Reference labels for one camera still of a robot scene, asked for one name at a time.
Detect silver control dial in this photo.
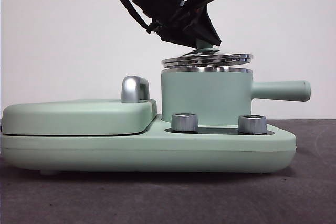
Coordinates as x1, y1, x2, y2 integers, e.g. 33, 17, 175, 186
171, 113, 200, 132
238, 114, 268, 134

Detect glass lid with mint knob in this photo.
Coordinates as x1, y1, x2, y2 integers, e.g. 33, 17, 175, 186
162, 39, 254, 69

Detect mint green breakfast machine base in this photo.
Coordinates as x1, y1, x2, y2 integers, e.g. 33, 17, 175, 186
0, 115, 298, 176

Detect mint green hinged grill cover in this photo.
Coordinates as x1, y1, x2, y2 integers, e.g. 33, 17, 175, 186
2, 99, 159, 137

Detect silver grill cover handle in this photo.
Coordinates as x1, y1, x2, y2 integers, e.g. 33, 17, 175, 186
121, 76, 151, 103

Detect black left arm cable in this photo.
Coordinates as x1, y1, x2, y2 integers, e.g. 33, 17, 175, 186
115, 0, 154, 35

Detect black control panel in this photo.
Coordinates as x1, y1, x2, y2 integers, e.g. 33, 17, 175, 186
164, 126, 275, 136

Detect mint green handled pot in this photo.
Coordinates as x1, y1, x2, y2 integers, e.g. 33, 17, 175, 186
160, 67, 311, 127

